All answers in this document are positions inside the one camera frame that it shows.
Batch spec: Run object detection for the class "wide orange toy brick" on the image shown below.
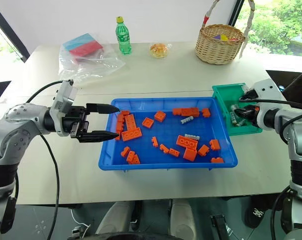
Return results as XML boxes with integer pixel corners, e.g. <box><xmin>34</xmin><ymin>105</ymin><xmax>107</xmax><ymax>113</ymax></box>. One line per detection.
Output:
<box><xmin>181</xmin><ymin>107</ymin><xmax>200</xmax><ymax>118</ymax></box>

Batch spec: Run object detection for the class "long orange toy brick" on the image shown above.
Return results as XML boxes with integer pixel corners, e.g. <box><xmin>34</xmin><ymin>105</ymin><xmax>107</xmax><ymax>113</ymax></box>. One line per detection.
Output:
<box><xmin>124</xmin><ymin>114</ymin><xmax>137</xmax><ymax>132</ymax></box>

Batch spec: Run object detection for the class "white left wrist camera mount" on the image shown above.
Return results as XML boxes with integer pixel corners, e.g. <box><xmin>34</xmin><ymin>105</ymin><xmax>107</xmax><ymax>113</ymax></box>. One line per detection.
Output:
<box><xmin>50</xmin><ymin>79</ymin><xmax>79</xmax><ymax>137</ymax></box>

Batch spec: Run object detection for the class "green plastic bin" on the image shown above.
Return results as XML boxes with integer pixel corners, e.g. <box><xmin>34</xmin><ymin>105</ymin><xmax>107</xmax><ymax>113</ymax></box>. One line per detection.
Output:
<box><xmin>211</xmin><ymin>82</ymin><xmax>263</xmax><ymax>137</ymax></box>

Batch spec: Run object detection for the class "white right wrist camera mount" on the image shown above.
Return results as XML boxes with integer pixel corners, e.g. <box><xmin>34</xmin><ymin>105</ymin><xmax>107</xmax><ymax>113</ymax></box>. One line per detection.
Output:
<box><xmin>243</xmin><ymin>78</ymin><xmax>283</xmax><ymax>131</ymax></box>

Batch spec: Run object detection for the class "dark furniture piece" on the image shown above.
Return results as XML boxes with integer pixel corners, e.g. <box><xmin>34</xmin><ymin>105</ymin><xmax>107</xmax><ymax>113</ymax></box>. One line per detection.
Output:
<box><xmin>265</xmin><ymin>64</ymin><xmax>302</xmax><ymax>111</ymax></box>

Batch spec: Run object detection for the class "white rounded robot leg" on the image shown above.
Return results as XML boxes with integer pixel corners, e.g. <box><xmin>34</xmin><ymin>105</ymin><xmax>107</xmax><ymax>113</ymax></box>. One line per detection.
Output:
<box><xmin>95</xmin><ymin>200</ymin><xmax>135</xmax><ymax>236</ymax></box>
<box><xmin>170</xmin><ymin>198</ymin><xmax>197</xmax><ymax>240</ymax></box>

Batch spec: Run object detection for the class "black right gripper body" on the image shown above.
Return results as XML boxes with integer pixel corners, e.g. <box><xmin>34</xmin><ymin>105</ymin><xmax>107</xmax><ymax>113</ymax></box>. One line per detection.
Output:
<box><xmin>241</xmin><ymin>104</ymin><xmax>261</xmax><ymax>125</ymax></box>

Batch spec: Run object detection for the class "green plastic soda bottle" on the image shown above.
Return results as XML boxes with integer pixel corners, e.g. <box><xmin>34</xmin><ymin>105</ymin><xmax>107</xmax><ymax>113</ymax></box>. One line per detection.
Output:
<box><xmin>115</xmin><ymin>15</ymin><xmax>133</xmax><ymax>56</ymax></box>

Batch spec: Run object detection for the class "woven wicker basket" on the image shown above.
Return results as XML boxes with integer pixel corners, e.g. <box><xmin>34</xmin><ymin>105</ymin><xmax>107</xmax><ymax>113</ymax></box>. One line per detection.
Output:
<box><xmin>194</xmin><ymin>0</ymin><xmax>257</xmax><ymax>66</ymax></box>

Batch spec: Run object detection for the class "red flat block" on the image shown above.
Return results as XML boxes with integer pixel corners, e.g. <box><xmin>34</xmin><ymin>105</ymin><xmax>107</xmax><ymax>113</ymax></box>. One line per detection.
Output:
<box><xmin>70</xmin><ymin>40</ymin><xmax>105</xmax><ymax>59</ymax></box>

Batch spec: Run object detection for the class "orange food in clear pack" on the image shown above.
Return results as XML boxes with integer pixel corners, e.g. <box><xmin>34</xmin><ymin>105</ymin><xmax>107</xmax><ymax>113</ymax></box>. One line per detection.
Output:
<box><xmin>148</xmin><ymin>42</ymin><xmax>173</xmax><ymax>60</ymax></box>

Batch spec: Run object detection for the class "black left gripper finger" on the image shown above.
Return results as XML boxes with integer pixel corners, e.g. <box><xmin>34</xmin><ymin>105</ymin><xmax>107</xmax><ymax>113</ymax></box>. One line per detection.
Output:
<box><xmin>77</xmin><ymin>130</ymin><xmax>121</xmax><ymax>144</ymax></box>
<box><xmin>85</xmin><ymin>102</ymin><xmax>121</xmax><ymax>115</ymax></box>

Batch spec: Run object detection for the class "black shoe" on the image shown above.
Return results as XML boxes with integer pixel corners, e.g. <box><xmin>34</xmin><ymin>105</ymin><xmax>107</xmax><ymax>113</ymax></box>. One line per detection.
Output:
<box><xmin>244</xmin><ymin>196</ymin><xmax>270</xmax><ymax>230</ymax></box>

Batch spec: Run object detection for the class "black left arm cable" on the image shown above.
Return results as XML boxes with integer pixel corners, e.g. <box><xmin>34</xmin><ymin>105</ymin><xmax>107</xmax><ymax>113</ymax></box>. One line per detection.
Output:
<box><xmin>25</xmin><ymin>79</ymin><xmax>75</xmax><ymax>240</ymax></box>

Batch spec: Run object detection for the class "clear plastic bag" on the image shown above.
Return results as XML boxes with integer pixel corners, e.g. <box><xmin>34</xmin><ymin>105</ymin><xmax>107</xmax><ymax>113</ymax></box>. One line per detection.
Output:
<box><xmin>57</xmin><ymin>31</ymin><xmax>127</xmax><ymax>88</ymax></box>

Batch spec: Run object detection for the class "blue plastic bin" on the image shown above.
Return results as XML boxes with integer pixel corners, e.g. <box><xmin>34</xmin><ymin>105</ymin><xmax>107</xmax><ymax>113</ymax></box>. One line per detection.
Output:
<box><xmin>98</xmin><ymin>96</ymin><xmax>239</xmax><ymax>171</ymax></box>

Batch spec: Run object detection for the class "orange toy brick stack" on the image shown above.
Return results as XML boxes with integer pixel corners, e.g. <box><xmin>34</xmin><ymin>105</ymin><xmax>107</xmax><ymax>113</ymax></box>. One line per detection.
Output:
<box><xmin>125</xmin><ymin>150</ymin><xmax>141</xmax><ymax>165</ymax></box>
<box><xmin>115</xmin><ymin>113</ymin><xmax>126</xmax><ymax>134</ymax></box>

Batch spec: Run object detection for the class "black window frame bar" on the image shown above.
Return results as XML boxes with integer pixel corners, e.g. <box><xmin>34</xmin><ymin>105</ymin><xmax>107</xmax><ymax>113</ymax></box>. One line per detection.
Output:
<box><xmin>230</xmin><ymin>0</ymin><xmax>245</xmax><ymax>27</ymax></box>
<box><xmin>0</xmin><ymin>0</ymin><xmax>31</xmax><ymax>64</ymax></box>

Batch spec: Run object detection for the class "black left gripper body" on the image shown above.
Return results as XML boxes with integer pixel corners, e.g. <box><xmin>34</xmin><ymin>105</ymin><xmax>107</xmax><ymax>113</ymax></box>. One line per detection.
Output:
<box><xmin>61</xmin><ymin>105</ymin><xmax>90</xmax><ymax>140</ymax></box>

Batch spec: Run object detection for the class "light blue flat block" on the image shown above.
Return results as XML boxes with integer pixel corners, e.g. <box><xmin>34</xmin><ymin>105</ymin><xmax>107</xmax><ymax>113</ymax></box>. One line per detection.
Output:
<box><xmin>62</xmin><ymin>32</ymin><xmax>103</xmax><ymax>55</ymax></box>

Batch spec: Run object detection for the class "square orange toy brick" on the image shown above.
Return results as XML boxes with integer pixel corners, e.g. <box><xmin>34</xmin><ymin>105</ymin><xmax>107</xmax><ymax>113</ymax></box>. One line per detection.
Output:
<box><xmin>153</xmin><ymin>110</ymin><xmax>167</xmax><ymax>123</ymax></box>
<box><xmin>141</xmin><ymin>117</ymin><xmax>155</xmax><ymax>129</ymax></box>
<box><xmin>182</xmin><ymin>147</ymin><xmax>198</xmax><ymax>162</ymax></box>

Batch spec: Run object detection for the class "large orange three-hole brick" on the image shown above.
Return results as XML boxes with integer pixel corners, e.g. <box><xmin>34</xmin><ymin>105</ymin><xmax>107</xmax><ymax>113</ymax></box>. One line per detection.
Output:
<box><xmin>121</xmin><ymin>127</ymin><xmax>143</xmax><ymax>142</ymax></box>
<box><xmin>175</xmin><ymin>134</ymin><xmax>199</xmax><ymax>150</ymax></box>

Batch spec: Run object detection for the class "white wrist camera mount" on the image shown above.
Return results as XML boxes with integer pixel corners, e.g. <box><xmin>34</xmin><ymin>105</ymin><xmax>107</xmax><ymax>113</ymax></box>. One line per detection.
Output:
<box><xmin>50</xmin><ymin>79</ymin><xmax>79</xmax><ymax>137</ymax></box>
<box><xmin>243</xmin><ymin>78</ymin><xmax>283</xmax><ymax>131</ymax></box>

